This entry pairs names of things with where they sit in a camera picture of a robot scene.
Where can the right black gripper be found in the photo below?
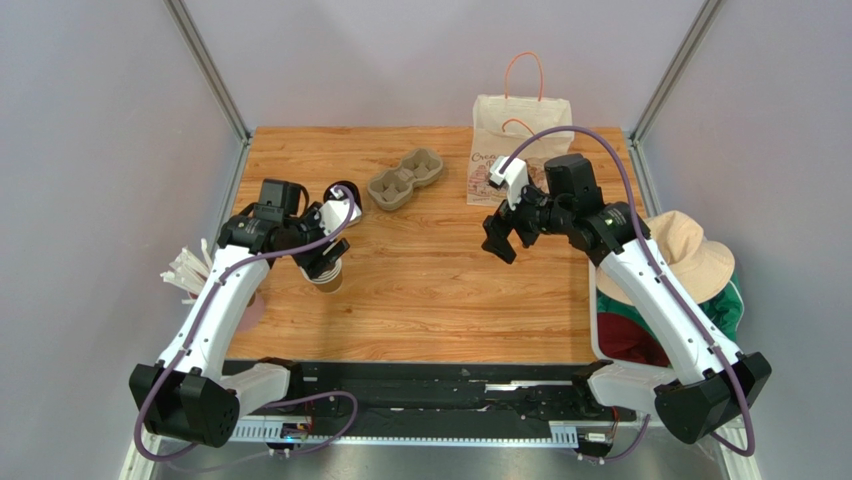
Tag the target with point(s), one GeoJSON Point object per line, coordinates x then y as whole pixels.
{"type": "Point", "coordinates": [511, 222]}

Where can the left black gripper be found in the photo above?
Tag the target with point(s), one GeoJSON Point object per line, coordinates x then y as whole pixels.
{"type": "Point", "coordinates": [316, 263]}

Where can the stack of paper cups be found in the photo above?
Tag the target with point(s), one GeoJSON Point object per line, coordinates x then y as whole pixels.
{"type": "Point", "coordinates": [328, 282]}

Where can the paper takeout bag orange handles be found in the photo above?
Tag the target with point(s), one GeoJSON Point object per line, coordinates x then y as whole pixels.
{"type": "Point", "coordinates": [501, 123]}

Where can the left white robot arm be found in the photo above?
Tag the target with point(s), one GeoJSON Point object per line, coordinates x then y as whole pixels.
{"type": "Point", "coordinates": [184, 394]}

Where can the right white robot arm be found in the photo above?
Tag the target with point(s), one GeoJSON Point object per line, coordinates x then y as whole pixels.
{"type": "Point", "coordinates": [709, 381]}

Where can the stack of black lids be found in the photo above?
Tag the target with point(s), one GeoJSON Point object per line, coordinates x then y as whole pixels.
{"type": "Point", "coordinates": [353, 193]}

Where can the pink cup with straws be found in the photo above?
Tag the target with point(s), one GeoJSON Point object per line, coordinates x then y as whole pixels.
{"type": "Point", "coordinates": [189, 272]}

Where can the white plastic basket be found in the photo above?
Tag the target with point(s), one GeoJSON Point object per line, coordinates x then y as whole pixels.
{"type": "Point", "coordinates": [593, 279]}

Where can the dark red garment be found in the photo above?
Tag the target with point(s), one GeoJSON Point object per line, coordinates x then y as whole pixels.
{"type": "Point", "coordinates": [621, 338]}

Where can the beige bucket hat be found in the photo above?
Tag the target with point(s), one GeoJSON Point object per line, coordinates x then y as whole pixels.
{"type": "Point", "coordinates": [680, 247]}

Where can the green garment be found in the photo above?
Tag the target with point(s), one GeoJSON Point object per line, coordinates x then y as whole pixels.
{"type": "Point", "coordinates": [725, 310]}

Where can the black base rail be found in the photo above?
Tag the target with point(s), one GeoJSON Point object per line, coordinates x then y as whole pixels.
{"type": "Point", "coordinates": [435, 403]}

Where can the aluminium frame base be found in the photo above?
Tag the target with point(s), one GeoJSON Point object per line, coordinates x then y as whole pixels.
{"type": "Point", "coordinates": [644, 449]}

